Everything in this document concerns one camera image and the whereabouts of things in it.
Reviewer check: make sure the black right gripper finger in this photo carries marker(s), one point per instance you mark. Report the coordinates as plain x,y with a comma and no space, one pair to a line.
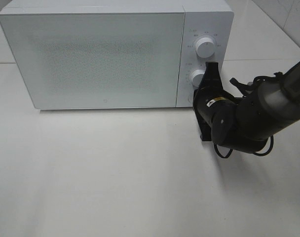
212,71

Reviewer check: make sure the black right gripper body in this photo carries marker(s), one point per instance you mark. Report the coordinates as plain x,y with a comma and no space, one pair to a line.
207,97

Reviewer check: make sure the white dial knob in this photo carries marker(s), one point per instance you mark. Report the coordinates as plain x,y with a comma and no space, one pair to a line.
205,47
196,77

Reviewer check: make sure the round white door button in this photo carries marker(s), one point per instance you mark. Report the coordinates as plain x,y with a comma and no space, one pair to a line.
190,98

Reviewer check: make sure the white microwave door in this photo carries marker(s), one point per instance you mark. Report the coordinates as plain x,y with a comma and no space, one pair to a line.
92,61

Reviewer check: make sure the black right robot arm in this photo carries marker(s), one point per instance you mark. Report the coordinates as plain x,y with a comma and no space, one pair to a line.
248,123

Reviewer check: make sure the white microwave oven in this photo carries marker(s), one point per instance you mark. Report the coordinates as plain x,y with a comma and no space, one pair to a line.
211,18

